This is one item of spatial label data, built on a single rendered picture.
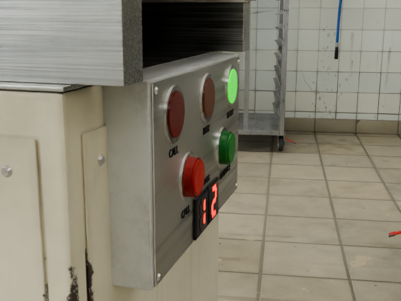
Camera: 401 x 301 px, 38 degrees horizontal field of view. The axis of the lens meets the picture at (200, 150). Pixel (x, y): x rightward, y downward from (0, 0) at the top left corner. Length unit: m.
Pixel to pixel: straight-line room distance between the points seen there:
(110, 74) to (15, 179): 0.08
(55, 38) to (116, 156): 0.09
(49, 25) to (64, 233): 0.12
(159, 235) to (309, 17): 4.02
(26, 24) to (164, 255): 0.18
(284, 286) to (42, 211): 1.67
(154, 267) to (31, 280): 0.08
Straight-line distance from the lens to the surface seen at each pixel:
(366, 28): 4.41
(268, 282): 2.01
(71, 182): 0.34
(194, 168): 0.42
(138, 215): 0.38
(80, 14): 0.33
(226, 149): 0.51
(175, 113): 0.39
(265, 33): 4.37
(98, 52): 0.32
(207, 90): 0.46
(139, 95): 0.36
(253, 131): 3.69
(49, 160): 0.34
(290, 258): 2.20
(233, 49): 0.60
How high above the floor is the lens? 0.88
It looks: 13 degrees down
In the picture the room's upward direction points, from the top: straight up
